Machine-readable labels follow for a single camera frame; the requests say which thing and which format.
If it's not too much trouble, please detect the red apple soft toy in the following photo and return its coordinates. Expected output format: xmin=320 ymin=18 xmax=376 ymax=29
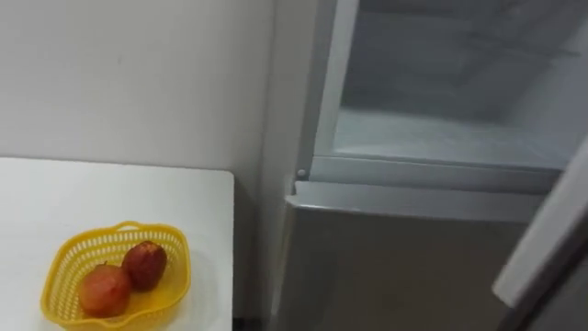
xmin=120 ymin=240 xmax=168 ymax=293
xmin=77 ymin=262 xmax=133 ymax=319

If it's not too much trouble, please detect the open grey fridge door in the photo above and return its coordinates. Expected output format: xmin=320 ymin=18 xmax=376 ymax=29
xmin=491 ymin=135 xmax=588 ymax=331

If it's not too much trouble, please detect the yellow plastic basket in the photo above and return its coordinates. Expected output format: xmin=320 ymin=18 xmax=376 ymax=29
xmin=40 ymin=221 xmax=192 ymax=331

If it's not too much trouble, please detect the white table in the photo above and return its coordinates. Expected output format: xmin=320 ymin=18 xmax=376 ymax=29
xmin=0 ymin=156 xmax=236 ymax=331

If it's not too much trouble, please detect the grey fridge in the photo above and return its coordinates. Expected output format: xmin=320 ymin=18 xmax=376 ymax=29
xmin=267 ymin=0 xmax=588 ymax=331

